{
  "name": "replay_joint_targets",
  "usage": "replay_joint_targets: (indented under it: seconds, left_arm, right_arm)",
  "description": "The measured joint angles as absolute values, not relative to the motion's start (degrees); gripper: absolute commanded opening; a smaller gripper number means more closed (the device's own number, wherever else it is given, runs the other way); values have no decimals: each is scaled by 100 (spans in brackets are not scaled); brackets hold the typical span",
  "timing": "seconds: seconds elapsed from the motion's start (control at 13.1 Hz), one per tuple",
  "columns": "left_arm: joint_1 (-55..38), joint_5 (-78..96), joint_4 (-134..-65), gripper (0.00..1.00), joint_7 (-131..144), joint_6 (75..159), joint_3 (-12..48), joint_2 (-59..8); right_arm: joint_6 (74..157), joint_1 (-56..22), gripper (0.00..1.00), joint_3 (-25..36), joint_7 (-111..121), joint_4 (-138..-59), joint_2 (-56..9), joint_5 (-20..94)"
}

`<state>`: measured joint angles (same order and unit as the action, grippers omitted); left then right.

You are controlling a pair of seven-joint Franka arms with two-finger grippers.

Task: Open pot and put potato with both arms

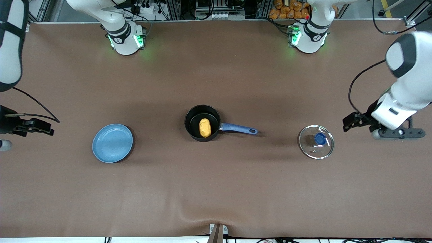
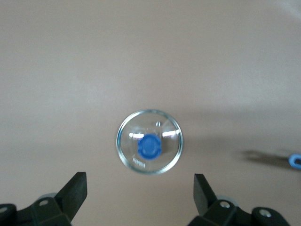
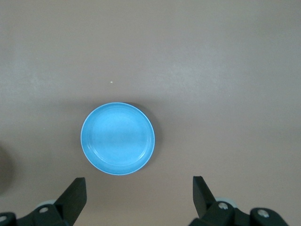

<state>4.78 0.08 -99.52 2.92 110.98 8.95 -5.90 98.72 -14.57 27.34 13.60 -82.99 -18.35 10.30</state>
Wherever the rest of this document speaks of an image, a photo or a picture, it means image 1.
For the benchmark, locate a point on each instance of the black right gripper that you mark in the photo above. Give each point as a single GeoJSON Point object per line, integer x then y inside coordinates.
{"type": "Point", "coordinates": [7, 124]}

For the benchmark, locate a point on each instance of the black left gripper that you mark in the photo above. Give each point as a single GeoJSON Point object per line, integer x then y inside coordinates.
{"type": "Point", "coordinates": [367, 118]}

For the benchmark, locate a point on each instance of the glass lid with blue knob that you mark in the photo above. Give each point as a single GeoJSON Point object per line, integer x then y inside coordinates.
{"type": "Point", "coordinates": [320, 138]}

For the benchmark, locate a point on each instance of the yellow potato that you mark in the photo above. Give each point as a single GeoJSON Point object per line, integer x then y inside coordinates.
{"type": "Point", "coordinates": [205, 128]}

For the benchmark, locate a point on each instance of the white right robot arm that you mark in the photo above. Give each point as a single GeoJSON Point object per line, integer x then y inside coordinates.
{"type": "Point", "coordinates": [123, 40]}

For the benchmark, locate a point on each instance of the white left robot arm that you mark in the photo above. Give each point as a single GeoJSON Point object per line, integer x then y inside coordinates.
{"type": "Point", "coordinates": [408, 87]}

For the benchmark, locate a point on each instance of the blue round plate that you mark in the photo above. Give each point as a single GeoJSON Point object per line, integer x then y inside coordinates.
{"type": "Point", "coordinates": [113, 143]}

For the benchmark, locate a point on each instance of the bag of orange items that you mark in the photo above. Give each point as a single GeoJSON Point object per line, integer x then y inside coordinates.
{"type": "Point", "coordinates": [280, 13]}

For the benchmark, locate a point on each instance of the brown table mat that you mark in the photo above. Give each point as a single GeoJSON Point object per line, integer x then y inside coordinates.
{"type": "Point", "coordinates": [216, 185]}

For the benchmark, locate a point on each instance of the white power strip with plugs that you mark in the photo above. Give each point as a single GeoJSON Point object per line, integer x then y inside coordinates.
{"type": "Point", "coordinates": [148, 9]}

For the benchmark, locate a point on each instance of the metal table edge bracket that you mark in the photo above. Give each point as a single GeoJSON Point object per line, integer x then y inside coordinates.
{"type": "Point", "coordinates": [217, 234]}

